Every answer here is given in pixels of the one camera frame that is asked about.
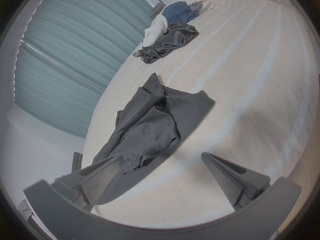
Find black chest of drawers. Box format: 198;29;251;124
72;152;83;172

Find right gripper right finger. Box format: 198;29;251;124
201;152;271;207

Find bed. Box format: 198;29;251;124
80;0;320;232

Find black T-shirt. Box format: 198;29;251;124
92;72;216;206

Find black satin garment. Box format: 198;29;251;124
132;22;200;65

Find blue-green curtain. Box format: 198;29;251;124
13;42;106;140
20;0;162;91

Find pile of clothes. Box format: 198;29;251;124
142;0;216;47

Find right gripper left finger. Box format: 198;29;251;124
54;153;124;206

